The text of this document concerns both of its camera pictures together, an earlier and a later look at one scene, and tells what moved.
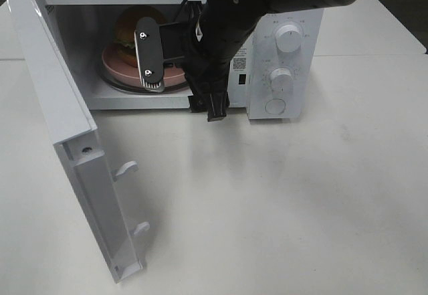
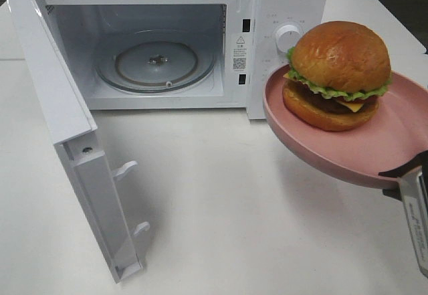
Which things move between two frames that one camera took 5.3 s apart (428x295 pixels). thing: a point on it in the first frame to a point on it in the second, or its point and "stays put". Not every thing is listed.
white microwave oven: [122, 35] stays put
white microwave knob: [288, 38] stays put
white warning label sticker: [239, 61] stays put
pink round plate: [119, 72] to [396, 134]
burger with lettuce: [124, 37] to [336, 71]
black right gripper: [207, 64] to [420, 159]
